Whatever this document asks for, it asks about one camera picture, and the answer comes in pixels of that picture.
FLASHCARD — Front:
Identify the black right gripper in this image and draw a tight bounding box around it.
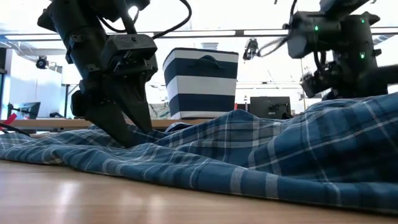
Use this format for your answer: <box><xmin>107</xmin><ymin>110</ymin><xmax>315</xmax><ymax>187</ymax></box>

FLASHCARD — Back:
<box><xmin>300</xmin><ymin>11</ymin><xmax>398</xmax><ymax>99</ymax></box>

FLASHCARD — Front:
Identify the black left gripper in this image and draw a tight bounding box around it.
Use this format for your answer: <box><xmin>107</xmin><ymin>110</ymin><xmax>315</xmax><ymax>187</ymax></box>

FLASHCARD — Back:
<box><xmin>36</xmin><ymin>0</ymin><xmax>154</xmax><ymax>149</ymax></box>

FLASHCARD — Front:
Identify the navy white striped laundry bin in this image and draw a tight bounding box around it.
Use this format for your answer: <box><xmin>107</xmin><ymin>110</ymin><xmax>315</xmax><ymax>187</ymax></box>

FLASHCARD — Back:
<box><xmin>162</xmin><ymin>47</ymin><xmax>240</xmax><ymax>120</ymax></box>

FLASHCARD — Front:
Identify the dark patterned garment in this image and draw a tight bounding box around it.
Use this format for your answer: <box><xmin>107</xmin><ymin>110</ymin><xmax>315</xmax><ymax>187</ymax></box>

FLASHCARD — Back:
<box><xmin>0</xmin><ymin>91</ymin><xmax>398</xmax><ymax>216</ymax></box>

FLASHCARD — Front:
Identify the grey covered furniture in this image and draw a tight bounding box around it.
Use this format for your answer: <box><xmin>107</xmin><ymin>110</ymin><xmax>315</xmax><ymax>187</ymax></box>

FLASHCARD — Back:
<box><xmin>148</xmin><ymin>102</ymin><xmax>170</xmax><ymax>120</ymax></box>

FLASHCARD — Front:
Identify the black-legged background table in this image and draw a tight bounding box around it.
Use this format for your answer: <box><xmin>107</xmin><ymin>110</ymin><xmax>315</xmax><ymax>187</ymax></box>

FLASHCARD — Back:
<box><xmin>61</xmin><ymin>82</ymin><xmax>81</xmax><ymax>119</ymax></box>

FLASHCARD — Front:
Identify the black equipment case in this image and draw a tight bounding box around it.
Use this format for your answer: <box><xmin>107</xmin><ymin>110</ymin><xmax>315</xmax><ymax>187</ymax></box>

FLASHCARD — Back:
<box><xmin>249</xmin><ymin>96</ymin><xmax>292</xmax><ymax>119</ymax></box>

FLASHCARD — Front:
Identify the black computer monitor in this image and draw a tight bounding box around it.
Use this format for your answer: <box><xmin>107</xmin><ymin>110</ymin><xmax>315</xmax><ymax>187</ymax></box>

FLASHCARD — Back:
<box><xmin>6</xmin><ymin>101</ymin><xmax>41</xmax><ymax>120</ymax></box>

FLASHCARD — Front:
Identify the black ceiling spotlight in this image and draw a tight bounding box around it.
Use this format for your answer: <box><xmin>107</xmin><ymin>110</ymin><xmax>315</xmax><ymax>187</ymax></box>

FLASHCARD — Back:
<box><xmin>242</xmin><ymin>38</ymin><xmax>259</xmax><ymax>62</ymax></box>
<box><xmin>35</xmin><ymin>55</ymin><xmax>50</xmax><ymax>70</ymax></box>

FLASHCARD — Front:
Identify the red tool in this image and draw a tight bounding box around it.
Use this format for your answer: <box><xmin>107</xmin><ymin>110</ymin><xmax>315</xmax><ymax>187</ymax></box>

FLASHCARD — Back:
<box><xmin>0</xmin><ymin>113</ymin><xmax>18</xmax><ymax>127</ymax></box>

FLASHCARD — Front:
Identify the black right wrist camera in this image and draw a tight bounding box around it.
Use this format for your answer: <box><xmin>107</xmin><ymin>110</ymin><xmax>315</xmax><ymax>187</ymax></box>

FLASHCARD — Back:
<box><xmin>285</xmin><ymin>11</ymin><xmax>343</xmax><ymax>60</ymax></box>

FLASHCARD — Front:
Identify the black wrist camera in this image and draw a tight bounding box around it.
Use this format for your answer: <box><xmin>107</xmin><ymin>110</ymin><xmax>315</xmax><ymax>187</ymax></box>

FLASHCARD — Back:
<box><xmin>285</xmin><ymin>11</ymin><xmax>343</xmax><ymax>60</ymax></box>
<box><xmin>99</xmin><ymin>33</ymin><xmax>159</xmax><ymax>82</ymax></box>

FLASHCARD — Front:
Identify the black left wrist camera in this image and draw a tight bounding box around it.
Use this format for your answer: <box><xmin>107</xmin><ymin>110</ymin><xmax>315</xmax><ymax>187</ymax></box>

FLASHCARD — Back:
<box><xmin>99</xmin><ymin>33</ymin><xmax>159</xmax><ymax>82</ymax></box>

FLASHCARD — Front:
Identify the black ceiling light rail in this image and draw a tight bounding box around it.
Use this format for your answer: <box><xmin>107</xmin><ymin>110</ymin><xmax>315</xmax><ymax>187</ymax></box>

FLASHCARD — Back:
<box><xmin>0</xmin><ymin>27</ymin><xmax>398</xmax><ymax>41</ymax></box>

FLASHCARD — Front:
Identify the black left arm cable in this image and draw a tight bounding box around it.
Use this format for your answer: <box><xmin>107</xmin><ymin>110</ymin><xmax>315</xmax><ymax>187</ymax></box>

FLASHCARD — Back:
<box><xmin>98</xmin><ymin>0</ymin><xmax>193</xmax><ymax>40</ymax></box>

